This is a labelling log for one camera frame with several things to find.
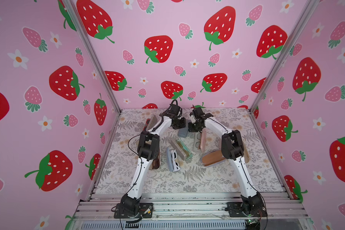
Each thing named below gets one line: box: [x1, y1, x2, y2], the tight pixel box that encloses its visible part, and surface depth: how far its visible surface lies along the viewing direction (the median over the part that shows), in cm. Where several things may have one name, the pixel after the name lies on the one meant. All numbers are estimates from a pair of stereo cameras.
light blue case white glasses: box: [166, 147, 181, 173], surface depth 89 cm
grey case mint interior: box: [170, 138, 194, 161], surface depth 95 cm
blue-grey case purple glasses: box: [177, 126, 189, 138], surface depth 106 cm
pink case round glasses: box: [192, 127, 207, 153], surface depth 100 cm
